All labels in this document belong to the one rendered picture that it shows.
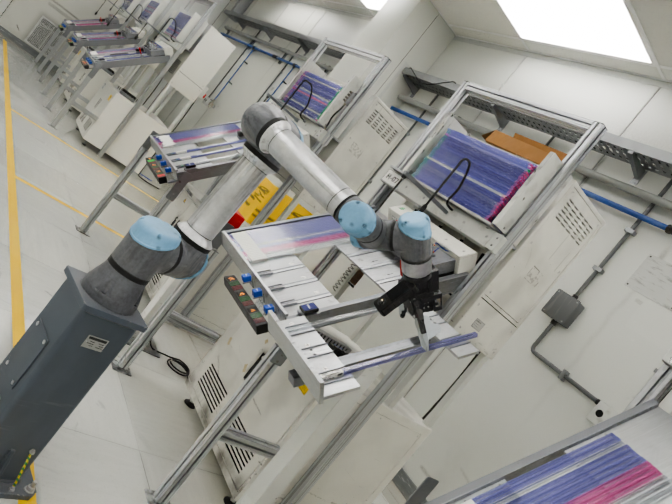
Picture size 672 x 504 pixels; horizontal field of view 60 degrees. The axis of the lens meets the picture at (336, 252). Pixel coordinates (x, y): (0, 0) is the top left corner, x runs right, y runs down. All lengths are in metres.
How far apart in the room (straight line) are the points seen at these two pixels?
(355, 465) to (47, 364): 1.31
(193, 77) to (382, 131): 3.27
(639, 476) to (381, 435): 1.13
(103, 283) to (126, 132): 4.93
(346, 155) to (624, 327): 1.78
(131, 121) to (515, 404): 4.56
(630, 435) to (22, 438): 1.50
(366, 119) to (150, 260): 2.15
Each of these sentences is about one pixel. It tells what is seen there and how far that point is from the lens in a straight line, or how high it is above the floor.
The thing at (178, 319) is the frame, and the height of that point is 0.31.
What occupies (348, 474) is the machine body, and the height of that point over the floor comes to 0.30.
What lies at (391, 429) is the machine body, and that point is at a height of 0.55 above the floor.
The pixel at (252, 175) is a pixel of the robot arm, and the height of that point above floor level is 1.02.
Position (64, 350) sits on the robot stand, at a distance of 1.56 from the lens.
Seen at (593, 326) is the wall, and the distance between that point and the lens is 3.57.
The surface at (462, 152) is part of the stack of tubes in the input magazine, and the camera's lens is 2.44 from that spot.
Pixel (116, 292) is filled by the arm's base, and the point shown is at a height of 0.59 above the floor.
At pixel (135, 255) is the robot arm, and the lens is 1.51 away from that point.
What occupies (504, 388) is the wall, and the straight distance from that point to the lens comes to 3.64.
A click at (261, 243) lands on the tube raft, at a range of 2.31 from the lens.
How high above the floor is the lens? 1.09
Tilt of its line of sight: 3 degrees down
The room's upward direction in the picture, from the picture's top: 39 degrees clockwise
